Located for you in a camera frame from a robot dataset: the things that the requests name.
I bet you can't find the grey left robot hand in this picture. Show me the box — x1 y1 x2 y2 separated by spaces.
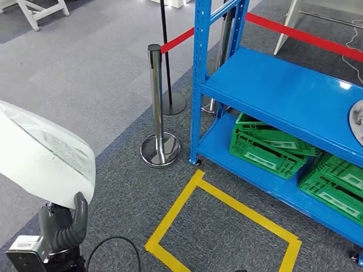
38 192 88 253

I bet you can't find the white plastic car part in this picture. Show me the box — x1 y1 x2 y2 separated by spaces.
0 100 97 210

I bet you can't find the blue metal shelf rack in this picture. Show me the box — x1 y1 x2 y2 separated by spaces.
189 0 363 265

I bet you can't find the black pole stanchion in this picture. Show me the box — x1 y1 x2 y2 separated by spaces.
159 0 187 116

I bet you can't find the white wooden stand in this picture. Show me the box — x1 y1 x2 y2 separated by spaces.
0 0 70 32

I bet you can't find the short red barrier belt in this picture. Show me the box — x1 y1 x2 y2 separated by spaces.
160 27 195 54

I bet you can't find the white lit plinth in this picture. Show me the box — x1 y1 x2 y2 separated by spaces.
149 0 196 9

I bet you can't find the green plastic crate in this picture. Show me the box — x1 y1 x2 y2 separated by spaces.
228 112 322 180
297 153 363 226

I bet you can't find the long red barrier belt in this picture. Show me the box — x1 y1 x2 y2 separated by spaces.
245 12 363 63

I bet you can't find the silver wheel hubcap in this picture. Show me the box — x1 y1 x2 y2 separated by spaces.
349 99 363 147

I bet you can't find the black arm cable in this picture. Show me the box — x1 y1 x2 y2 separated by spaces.
85 236 142 272

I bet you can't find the white floor cable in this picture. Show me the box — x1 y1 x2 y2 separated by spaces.
342 19 363 85

